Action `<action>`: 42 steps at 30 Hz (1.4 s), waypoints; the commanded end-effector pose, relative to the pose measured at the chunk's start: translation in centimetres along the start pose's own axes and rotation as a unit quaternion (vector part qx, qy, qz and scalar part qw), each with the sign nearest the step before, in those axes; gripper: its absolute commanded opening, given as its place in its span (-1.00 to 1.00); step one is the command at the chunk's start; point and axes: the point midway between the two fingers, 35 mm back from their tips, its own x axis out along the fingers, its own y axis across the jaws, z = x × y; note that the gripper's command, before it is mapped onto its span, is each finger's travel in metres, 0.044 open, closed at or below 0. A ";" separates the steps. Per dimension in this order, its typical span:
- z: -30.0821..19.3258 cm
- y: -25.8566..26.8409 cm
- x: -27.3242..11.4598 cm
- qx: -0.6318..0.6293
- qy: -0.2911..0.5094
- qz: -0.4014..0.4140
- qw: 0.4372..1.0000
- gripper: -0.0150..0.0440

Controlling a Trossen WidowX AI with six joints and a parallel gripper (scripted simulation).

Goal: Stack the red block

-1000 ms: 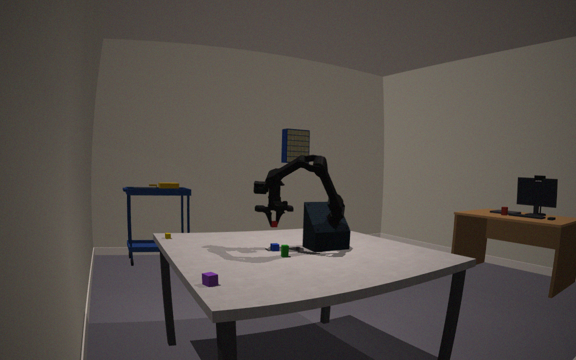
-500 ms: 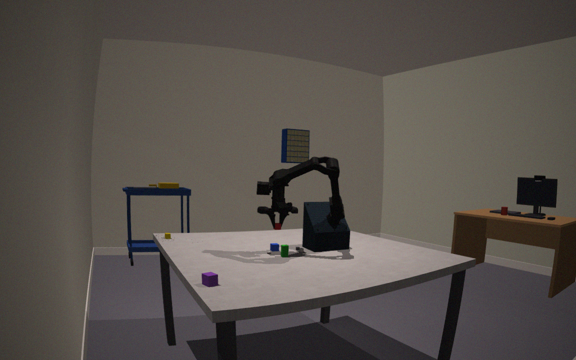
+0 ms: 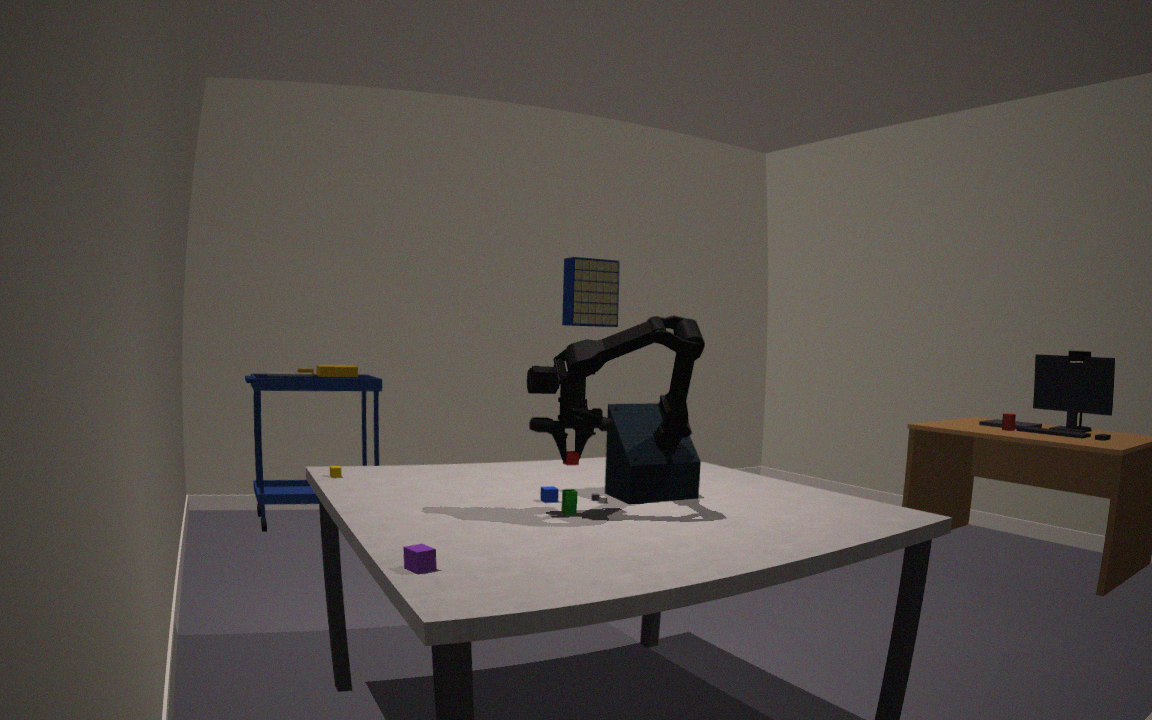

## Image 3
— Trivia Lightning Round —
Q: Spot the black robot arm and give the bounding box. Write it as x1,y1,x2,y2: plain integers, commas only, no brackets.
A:
526,316,705,449

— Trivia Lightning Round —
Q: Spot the purple cube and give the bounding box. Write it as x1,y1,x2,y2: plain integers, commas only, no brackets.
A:
403,544,437,575

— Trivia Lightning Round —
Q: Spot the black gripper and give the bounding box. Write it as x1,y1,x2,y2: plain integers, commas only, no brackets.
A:
529,394,614,462

